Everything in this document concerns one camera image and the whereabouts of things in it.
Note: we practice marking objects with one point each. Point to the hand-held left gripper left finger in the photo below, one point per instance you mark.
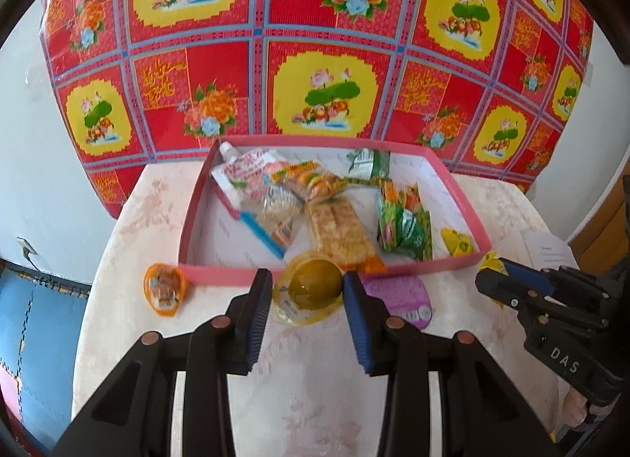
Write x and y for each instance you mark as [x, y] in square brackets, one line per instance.
[256, 321]

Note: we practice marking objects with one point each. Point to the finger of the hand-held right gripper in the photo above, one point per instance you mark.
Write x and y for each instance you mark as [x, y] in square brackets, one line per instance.
[502, 289]
[526, 273]

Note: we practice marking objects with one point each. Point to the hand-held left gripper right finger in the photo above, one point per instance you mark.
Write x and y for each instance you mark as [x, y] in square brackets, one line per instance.
[357, 326]

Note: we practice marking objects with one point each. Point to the small yellow snack packet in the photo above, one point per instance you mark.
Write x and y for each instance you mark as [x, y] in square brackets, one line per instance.
[489, 262]
[457, 243]

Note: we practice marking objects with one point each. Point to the yellow jelly cup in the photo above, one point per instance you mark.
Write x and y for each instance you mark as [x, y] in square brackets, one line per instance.
[307, 289]

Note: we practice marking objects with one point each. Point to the pink cardboard box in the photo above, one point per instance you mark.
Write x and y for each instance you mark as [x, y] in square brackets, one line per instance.
[219, 250]

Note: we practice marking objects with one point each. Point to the clear packet with blue strip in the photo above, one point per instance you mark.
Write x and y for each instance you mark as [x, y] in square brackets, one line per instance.
[273, 216]

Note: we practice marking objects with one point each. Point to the pink jelly drink pouch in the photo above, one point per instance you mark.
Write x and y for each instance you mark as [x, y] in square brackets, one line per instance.
[246, 171]

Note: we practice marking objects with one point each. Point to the orange yellow snack packet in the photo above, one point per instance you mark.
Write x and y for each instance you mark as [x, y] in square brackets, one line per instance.
[310, 179]

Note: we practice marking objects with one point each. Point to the green white snack packet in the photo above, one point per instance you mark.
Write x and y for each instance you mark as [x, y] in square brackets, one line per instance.
[366, 164]

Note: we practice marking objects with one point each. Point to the person's right hand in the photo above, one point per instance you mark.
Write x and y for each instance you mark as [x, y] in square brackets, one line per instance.
[573, 408]

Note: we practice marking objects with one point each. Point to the white paper sheet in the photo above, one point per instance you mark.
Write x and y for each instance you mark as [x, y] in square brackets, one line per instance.
[549, 250]

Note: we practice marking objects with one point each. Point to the purple plastic container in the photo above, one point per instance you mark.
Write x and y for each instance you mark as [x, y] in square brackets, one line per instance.
[398, 297]

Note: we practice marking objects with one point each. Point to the orange jelly cup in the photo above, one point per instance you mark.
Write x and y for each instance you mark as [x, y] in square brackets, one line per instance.
[165, 289]

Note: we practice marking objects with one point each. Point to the orange cracker packet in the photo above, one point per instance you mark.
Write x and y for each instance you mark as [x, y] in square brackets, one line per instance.
[339, 230]

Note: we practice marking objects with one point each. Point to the blue foam mat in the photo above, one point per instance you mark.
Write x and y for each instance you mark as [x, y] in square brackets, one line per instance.
[39, 348]

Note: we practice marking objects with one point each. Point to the red floral printed cloth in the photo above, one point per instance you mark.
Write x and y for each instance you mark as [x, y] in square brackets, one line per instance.
[295, 68]

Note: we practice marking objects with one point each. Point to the white wall socket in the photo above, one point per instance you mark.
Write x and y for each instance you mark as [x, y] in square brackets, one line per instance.
[24, 245]

